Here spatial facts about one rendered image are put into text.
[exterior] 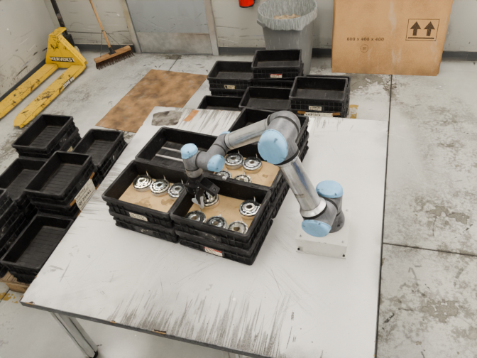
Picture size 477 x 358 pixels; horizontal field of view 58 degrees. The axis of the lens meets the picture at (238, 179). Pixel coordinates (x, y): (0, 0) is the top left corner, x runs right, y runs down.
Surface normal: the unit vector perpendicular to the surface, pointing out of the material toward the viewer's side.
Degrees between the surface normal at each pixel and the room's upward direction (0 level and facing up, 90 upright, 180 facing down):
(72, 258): 0
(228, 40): 90
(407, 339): 0
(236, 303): 0
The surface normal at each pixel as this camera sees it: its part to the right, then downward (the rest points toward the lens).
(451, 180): -0.12, -0.72
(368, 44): -0.28, 0.49
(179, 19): -0.27, 0.68
